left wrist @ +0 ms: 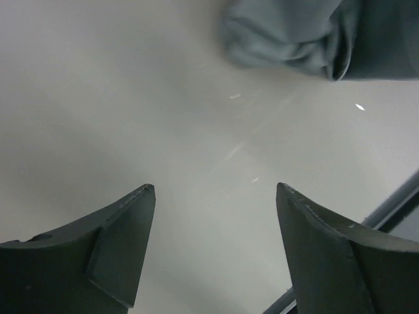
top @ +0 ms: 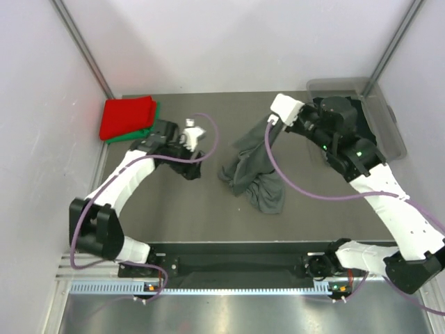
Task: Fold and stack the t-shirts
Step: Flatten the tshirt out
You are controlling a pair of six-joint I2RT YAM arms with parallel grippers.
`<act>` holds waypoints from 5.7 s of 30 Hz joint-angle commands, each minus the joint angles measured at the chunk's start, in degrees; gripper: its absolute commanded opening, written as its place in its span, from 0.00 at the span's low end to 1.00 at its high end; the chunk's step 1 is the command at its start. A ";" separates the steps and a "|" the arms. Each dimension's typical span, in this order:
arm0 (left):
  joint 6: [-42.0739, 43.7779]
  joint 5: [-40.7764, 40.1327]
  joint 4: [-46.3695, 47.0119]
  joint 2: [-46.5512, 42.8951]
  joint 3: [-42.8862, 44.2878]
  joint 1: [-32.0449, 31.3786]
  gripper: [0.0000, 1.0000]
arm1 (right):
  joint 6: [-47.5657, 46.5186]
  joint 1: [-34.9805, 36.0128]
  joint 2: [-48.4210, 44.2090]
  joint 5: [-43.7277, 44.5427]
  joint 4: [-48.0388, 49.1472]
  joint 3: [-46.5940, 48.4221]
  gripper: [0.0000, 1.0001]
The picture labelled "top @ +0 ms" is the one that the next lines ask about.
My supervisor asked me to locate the grey t shirt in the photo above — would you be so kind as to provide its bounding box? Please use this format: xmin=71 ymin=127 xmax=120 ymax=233
xmin=218 ymin=116 xmax=285 ymax=214

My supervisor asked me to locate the green folded t shirt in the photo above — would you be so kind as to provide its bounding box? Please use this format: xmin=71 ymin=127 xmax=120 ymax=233
xmin=105 ymin=101 xmax=162 ymax=145

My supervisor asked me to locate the slotted grey cable duct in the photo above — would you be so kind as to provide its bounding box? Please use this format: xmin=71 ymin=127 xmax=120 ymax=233
xmin=69 ymin=279 xmax=352 ymax=296

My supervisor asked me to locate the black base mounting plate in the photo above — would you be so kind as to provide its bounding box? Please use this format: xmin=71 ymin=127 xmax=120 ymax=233
xmin=117 ymin=241 xmax=369 ymax=283

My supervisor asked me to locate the clear plastic bin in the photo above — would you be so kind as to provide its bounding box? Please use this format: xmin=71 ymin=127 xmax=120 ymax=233
xmin=307 ymin=77 xmax=407 ymax=162

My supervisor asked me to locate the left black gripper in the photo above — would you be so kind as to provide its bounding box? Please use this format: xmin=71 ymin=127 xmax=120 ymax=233
xmin=166 ymin=136 xmax=204 ymax=180

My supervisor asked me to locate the aluminium front rail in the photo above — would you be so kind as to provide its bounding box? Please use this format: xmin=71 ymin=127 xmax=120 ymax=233
xmin=56 ymin=253 xmax=120 ymax=280

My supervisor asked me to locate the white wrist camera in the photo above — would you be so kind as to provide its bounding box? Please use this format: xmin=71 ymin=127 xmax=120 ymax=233
xmin=179 ymin=118 xmax=206 ymax=152
xmin=268 ymin=93 xmax=305 ymax=127

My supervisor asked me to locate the black t shirt in bin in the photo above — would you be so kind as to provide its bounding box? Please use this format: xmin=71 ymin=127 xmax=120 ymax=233
xmin=312 ymin=96 xmax=377 ymax=165

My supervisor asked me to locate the left aluminium frame post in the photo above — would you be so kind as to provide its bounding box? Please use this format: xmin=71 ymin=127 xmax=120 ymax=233
xmin=49 ymin=0 xmax=115 ymax=100

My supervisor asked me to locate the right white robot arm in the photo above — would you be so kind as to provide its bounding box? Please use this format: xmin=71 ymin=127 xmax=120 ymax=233
xmin=271 ymin=96 xmax=444 ymax=294

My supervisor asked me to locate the aluminium frame post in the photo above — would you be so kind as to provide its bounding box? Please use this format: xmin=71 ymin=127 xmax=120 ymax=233
xmin=360 ymin=0 xmax=426 ymax=99
xmin=49 ymin=0 xmax=115 ymax=100

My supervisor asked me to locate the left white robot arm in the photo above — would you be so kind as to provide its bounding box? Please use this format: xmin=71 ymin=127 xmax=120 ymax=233
xmin=69 ymin=119 xmax=206 ymax=276

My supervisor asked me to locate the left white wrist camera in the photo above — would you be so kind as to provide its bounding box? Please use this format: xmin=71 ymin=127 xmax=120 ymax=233
xmin=179 ymin=118 xmax=206 ymax=152

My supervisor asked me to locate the red folded t shirt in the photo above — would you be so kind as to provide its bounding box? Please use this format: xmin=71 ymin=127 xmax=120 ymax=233
xmin=99 ymin=96 xmax=157 ymax=141

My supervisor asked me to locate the right aluminium frame post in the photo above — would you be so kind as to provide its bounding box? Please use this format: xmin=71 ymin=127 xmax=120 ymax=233
xmin=360 ymin=0 xmax=426 ymax=99

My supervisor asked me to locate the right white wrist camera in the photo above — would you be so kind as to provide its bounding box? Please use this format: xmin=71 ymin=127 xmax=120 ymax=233
xmin=268 ymin=93 xmax=305 ymax=127

